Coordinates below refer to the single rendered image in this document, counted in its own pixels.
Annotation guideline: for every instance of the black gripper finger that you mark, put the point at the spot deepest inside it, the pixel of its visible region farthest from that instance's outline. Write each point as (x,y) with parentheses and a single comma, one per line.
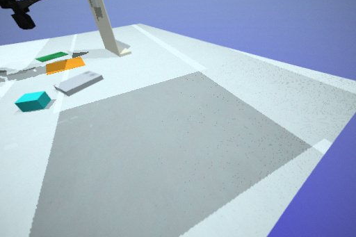
(24,4)

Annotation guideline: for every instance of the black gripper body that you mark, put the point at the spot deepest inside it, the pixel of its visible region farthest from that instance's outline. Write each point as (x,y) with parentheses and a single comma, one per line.
(23,20)

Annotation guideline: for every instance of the orange flat square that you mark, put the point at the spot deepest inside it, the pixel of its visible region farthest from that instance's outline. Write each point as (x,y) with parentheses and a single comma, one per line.
(64,65)

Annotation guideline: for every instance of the grey flat panel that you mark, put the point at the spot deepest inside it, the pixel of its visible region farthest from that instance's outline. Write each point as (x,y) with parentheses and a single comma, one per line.
(104,27)

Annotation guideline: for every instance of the cyan rectangular block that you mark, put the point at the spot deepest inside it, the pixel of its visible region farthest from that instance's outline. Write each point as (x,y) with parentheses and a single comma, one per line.
(33,101)

